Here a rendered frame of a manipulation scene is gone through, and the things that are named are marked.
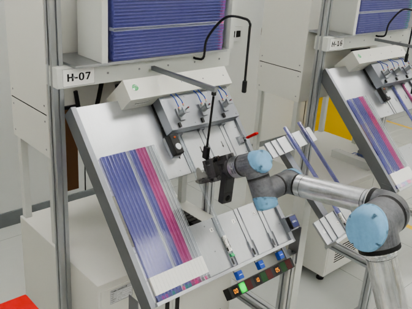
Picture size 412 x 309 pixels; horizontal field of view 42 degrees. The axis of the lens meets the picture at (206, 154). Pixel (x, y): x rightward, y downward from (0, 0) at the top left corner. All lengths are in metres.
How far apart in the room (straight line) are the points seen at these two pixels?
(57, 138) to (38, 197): 1.85
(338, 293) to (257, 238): 1.22
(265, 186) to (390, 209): 0.41
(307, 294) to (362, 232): 1.66
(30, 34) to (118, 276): 0.93
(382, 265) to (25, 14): 1.45
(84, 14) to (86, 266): 0.92
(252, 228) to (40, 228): 0.90
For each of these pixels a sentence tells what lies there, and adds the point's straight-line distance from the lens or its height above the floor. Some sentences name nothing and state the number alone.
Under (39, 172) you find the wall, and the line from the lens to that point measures 3.69.
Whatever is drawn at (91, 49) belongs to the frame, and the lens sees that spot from 1.92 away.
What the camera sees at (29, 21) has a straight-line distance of 2.06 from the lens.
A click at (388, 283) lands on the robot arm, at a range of 1.59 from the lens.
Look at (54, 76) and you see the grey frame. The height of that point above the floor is 1.35.
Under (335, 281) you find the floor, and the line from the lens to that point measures 3.31.
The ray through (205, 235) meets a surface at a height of 0.82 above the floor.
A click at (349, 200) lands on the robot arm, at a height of 1.09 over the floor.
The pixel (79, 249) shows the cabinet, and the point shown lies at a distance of 2.25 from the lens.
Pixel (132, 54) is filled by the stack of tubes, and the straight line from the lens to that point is 1.94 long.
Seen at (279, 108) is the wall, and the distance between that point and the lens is 5.05.
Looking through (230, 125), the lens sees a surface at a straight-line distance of 2.21.
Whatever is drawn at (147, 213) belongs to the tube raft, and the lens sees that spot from 1.84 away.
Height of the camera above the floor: 1.80
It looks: 22 degrees down
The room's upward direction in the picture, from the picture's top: 4 degrees clockwise
